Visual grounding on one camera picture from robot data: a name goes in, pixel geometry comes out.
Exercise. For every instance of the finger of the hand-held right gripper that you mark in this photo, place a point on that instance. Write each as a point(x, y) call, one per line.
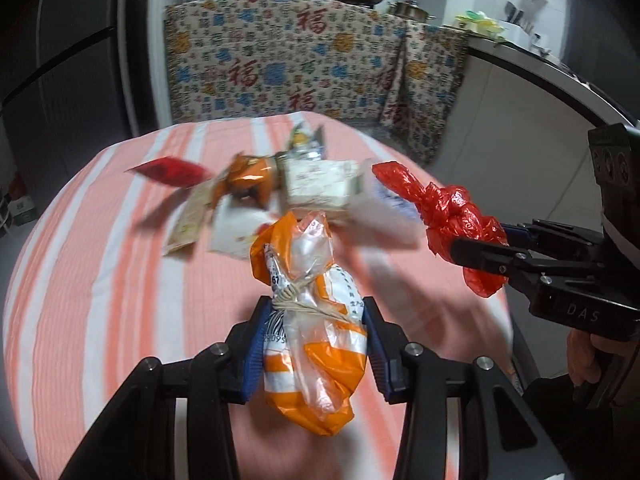
point(555, 240)
point(485, 255)

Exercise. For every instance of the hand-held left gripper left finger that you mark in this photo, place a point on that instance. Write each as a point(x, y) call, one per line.
point(252, 355)

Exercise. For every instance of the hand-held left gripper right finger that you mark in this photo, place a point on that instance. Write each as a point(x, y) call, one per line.
point(378, 360)

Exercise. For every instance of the red plastic bag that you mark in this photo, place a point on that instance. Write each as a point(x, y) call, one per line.
point(450, 210)

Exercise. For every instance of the orange and white plastic bag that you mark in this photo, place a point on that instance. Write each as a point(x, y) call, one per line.
point(320, 360)

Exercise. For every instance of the white floral paper box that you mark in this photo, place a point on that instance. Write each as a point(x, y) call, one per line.
point(320, 185)

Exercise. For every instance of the orange drink can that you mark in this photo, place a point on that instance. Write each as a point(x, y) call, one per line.
point(250, 172)

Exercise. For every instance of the person's right hand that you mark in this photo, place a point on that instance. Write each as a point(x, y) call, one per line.
point(580, 360)

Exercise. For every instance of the white wrapper with red print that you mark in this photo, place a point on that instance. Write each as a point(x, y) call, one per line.
point(230, 232)

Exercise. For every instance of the beige flat packet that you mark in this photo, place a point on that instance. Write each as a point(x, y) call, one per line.
point(187, 225)

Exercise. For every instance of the kitchen counter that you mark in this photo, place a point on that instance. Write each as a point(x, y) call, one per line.
point(550, 75)

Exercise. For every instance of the printed floral cloth cover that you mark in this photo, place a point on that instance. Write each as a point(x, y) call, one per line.
point(430, 85)
point(280, 60)

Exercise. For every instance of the red snack wrapper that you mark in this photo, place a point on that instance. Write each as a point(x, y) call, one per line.
point(170, 170)

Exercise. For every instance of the crumpled white blue wrapper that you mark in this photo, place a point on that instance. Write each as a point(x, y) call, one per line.
point(302, 142)

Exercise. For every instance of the black knife set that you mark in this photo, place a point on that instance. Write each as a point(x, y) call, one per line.
point(517, 17)

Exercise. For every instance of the yellow green plastic container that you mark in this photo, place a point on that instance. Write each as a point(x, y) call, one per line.
point(477, 24)

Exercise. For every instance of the steel pot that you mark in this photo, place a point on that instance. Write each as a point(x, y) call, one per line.
point(407, 10)

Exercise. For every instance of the white green carton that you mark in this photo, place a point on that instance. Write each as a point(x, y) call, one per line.
point(24, 210)

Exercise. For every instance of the dark grey refrigerator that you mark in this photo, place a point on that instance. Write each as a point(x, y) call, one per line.
point(75, 60)

